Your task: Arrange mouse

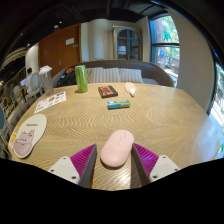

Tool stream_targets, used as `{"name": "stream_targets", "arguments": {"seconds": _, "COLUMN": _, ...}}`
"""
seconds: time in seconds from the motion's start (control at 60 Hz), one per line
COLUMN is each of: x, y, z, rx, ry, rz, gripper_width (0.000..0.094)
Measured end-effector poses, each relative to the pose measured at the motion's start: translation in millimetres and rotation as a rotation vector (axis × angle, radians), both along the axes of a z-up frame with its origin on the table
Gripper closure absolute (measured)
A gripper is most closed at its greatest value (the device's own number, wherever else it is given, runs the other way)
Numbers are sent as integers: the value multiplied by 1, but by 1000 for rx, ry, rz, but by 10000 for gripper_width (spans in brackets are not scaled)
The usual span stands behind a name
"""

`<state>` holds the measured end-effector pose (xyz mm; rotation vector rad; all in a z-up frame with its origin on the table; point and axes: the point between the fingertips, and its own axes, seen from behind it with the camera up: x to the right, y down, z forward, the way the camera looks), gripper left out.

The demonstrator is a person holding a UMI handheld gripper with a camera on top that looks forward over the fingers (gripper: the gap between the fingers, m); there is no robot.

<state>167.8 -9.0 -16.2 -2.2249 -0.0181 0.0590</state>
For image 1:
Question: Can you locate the white sticker sheet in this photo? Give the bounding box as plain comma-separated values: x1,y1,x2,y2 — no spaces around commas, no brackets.
33,91,67,115

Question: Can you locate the pale sofa cushion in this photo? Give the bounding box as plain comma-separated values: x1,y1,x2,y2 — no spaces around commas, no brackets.
119,68,145,84

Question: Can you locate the white mouse pad pink cartoon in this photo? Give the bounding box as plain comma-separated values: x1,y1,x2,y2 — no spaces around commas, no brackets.
12,113,48,159

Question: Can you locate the black-framed window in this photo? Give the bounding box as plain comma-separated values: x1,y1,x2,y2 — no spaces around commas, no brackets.
149,14,181,79

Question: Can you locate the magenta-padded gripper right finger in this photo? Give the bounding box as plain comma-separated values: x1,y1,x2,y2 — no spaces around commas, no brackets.
131,143,181,187

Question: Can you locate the person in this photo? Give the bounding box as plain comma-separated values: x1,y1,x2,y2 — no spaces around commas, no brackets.
19,67,34,94

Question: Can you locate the grey glass-door cabinet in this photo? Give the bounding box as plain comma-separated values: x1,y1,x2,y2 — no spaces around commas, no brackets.
113,26,142,62

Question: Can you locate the brown curved sofa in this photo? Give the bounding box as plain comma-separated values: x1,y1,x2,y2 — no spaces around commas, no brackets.
52,59,175,88

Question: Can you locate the pink computer mouse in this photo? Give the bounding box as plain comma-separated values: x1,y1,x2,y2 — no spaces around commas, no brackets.
100,129,135,168

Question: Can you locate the green drink can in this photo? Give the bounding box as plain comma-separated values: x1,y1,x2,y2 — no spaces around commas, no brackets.
74,64,89,94

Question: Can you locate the black box red print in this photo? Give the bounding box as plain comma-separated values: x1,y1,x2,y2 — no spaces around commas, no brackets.
97,85,119,99

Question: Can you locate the grey tufted armchair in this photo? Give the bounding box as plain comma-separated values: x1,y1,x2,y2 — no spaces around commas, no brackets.
5,97,38,134

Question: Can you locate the black bag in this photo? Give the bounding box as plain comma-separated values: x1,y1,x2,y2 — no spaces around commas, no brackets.
56,66,78,88

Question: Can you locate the brown wooden door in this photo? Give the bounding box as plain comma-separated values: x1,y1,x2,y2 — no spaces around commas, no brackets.
39,23,82,69

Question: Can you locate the striped sofa cushion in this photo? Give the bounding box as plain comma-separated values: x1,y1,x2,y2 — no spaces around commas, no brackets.
85,67,121,84

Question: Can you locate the clear plastic wrapped packet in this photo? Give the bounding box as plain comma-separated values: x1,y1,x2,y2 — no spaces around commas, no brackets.
124,81,138,98

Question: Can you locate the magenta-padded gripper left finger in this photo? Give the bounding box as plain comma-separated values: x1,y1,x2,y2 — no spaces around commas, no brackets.
47,143,98,188

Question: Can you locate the small green blue pack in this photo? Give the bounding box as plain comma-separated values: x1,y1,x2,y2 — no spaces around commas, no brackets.
107,99,131,110

